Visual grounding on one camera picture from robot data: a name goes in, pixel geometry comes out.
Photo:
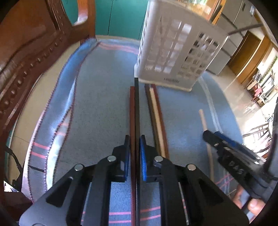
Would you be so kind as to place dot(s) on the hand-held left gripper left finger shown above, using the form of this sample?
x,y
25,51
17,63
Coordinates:
x,y
126,169

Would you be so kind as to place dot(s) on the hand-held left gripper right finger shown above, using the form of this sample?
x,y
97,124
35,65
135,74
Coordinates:
x,y
143,160

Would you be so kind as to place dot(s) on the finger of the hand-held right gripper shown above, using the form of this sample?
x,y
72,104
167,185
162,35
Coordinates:
x,y
234,144
236,169

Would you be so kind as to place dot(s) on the dark red chopstick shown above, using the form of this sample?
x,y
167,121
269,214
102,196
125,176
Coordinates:
x,y
132,119

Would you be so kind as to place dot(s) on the black chopstick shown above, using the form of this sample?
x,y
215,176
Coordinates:
x,y
137,108

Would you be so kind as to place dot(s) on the brown chopstick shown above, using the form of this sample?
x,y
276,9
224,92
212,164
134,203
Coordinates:
x,y
149,104

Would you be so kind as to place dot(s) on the white plastic utensil basket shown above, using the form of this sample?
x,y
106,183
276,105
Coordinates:
x,y
173,47

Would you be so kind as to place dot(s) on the person's right hand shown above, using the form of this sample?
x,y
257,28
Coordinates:
x,y
256,206

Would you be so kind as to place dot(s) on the blue metal-legged chair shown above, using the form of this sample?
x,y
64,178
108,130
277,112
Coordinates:
x,y
258,134

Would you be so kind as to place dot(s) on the wooden chair with clothes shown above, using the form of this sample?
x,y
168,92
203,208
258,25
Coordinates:
x,y
257,91

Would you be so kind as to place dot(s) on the blue striped towel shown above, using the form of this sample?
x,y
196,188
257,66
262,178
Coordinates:
x,y
102,97

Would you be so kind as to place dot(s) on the brown wooden door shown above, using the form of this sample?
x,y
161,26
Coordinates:
x,y
245,52

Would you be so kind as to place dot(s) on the grey refrigerator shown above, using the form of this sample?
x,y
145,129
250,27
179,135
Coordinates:
x,y
234,21

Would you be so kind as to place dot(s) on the wood-framed glass sliding door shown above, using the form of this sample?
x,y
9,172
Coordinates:
x,y
202,8

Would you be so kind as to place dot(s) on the teal base cabinets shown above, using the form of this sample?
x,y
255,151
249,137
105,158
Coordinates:
x,y
117,17

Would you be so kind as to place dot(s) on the carved brown wooden chair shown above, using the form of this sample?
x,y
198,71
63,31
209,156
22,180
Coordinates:
x,y
32,54

